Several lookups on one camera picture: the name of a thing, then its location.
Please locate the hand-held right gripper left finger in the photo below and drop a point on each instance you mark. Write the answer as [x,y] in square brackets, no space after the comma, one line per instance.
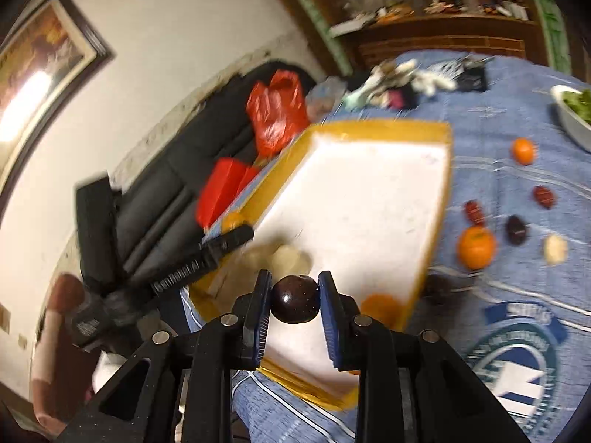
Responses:
[260,318]

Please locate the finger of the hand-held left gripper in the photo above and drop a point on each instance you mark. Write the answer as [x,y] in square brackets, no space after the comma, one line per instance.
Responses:
[231,239]

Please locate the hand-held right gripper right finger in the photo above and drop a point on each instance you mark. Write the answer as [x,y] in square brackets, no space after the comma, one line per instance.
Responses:
[330,323]

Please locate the white peeled food chunk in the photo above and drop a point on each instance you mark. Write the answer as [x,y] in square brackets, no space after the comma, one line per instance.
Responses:
[555,249]
[247,260]

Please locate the dark purple plum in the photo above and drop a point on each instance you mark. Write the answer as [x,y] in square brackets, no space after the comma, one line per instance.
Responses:
[295,299]
[515,230]
[438,287]

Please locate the large white cylindrical food chunk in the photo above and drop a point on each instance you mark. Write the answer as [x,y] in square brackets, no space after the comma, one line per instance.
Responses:
[290,260]

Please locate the yellow-edged white tray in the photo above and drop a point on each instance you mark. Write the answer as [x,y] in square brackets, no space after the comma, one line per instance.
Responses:
[369,203]

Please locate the red jujube date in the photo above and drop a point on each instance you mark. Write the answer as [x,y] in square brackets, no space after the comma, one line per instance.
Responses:
[545,196]
[474,212]

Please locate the person's left forearm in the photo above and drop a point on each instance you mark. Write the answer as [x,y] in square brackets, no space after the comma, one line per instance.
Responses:
[51,346]

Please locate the black leather sofa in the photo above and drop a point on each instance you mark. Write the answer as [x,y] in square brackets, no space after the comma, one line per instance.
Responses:
[184,147]

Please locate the red plastic bag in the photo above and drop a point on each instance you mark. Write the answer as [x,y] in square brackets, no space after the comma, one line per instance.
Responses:
[273,115]

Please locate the clear plastic bag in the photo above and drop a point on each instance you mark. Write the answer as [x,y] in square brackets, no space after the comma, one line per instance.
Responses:
[325,95]

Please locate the pale green cloth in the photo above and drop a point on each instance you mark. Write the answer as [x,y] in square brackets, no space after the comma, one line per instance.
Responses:
[356,99]

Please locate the white flat box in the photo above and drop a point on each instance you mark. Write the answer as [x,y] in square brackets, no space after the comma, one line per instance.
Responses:
[351,25]

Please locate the white patterned cloth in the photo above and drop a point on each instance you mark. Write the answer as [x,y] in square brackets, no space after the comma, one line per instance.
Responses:
[415,76]

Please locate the blue plaid tablecloth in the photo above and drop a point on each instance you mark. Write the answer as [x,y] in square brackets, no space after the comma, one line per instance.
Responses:
[498,101]

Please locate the black box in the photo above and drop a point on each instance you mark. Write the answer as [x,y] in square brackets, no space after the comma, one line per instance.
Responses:
[472,78]

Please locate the wooden mirrored cabinet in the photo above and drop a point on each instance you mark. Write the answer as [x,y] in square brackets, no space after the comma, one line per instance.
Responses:
[438,37]

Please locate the white bowl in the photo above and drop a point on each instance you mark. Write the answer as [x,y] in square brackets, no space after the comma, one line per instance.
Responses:
[572,127]

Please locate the pile of assorted small items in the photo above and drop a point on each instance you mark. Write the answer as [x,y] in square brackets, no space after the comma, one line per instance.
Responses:
[443,4]

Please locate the green leafy vegetables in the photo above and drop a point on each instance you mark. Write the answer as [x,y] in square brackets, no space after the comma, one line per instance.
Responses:
[579,104]

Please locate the framed wall picture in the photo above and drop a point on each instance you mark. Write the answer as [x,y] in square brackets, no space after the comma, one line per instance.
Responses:
[76,23]

